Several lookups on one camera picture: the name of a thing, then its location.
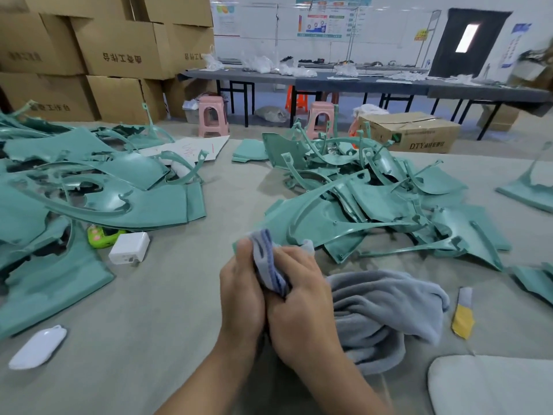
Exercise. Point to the person's left hand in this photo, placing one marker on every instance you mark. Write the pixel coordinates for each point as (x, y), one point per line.
(240, 298)

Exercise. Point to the person's left forearm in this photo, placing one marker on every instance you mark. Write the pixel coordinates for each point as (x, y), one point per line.
(207, 380)

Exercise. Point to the stack of brown cardboard boxes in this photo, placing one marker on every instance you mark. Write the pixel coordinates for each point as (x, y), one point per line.
(108, 56)

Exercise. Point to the brown cardboard box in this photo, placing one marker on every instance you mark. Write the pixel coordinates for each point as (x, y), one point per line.
(410, 132)

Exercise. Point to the long grey work table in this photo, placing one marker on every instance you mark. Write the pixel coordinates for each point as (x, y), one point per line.
(371, 82)

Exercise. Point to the colourful wall poster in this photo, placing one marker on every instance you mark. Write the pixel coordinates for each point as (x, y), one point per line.
(321, 23)

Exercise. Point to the white paper sheet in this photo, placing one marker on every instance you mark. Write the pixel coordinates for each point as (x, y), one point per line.
(186, 148)

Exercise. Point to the white oval plastic piece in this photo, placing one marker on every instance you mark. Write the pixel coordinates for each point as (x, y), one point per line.
(37, 347)

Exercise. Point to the white power adapter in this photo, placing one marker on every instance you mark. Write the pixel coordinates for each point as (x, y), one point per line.
(129, 248)

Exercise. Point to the pink plastic stool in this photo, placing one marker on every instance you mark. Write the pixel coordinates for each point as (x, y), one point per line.
(321, 119)
(212, 116)

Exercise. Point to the dark door with window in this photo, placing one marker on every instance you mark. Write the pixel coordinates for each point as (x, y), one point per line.
(466, 45)

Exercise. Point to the white foam sheet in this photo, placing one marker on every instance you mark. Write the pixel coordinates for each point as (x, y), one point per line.
(492, 384)

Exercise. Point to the grey-blue wiping cloth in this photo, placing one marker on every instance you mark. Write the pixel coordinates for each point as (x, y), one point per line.
(380, 311)

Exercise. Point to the green and yellow gadget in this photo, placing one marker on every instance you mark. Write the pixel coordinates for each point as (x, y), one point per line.
(104, 237)

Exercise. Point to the orange object under table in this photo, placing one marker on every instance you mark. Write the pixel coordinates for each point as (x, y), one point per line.
(299, 101)

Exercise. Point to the person's right hand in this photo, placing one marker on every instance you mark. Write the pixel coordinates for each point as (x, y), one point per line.
(302, 315)

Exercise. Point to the pile of green plastic parts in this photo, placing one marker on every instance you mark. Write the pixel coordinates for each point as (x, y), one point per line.
(86, 203)

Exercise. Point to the heap of clear plastic bags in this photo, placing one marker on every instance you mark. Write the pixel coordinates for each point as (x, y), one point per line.
(259, 64)

